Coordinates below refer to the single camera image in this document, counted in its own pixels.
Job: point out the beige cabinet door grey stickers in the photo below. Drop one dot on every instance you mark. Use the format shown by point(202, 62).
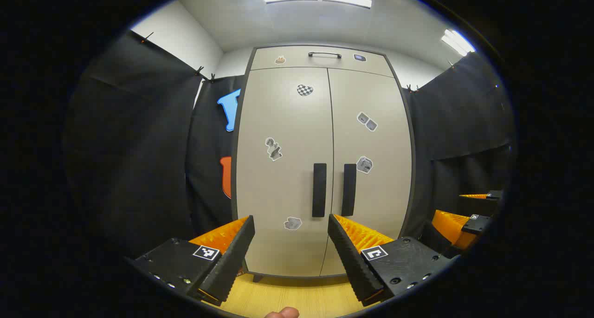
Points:
point(380, 206)

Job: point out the small ceiling light panel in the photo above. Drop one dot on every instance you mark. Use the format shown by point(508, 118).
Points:
point(457, 42)

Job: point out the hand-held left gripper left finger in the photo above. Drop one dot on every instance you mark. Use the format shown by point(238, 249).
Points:
point(232, 257)

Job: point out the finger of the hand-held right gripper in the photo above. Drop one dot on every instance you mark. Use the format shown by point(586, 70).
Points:
point(478, 205)
point(448, 227)

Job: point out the black backdrop cloth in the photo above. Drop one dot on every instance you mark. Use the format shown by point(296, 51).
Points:
point(139, 146)

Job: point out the beige double-door shoe cabinet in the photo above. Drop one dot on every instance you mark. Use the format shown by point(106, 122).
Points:
point(234, 216)

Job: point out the beige cabinet door checkered sticker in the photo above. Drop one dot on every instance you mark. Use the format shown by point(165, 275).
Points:
point(278, 192)

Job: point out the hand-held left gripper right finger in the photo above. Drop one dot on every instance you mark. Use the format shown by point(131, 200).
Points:
point(352, 262)

